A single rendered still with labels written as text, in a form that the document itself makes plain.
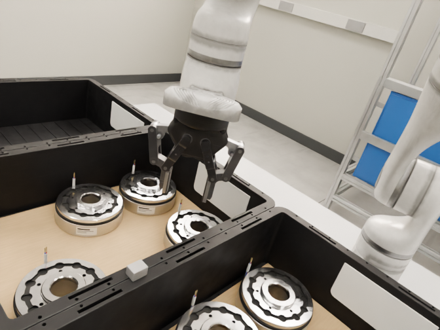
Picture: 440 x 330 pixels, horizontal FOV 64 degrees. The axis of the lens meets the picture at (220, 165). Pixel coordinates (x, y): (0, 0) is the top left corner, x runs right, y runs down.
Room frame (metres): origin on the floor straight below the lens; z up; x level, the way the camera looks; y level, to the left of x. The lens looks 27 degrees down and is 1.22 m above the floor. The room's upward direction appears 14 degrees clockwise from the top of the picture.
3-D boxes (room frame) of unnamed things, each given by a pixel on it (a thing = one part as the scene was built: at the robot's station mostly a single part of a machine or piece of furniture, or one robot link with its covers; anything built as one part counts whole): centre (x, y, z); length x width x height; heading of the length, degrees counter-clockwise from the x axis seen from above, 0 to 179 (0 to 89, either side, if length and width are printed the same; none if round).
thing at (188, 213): (0.46, 0.01, 0.86); 0.10 x 0.10 x 0.01
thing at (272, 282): (0.36, -0.12, 0.86); 0.05 x 0.05 x 0.01
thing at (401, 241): (0.54, -0.33, 0.95); 0.09 x 0.09 x 0.17; 64
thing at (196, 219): (0.46, 0.01, 0.86); 0.05 x 0.05 x 0.01
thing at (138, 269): (0.27, 0.06, 0.94); 0.02 x 0.01 x 0.01; 142
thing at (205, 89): (0.44, 0.04, 1.11); 0.11 x 0.09 x 0.06; 3
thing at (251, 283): (0.36, -0.12, 0.86); 0.10 x 0.10 x 0.01
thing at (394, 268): (0.54, -0.33, 0.79); 0.09 x 0.09 x 0.17; 42
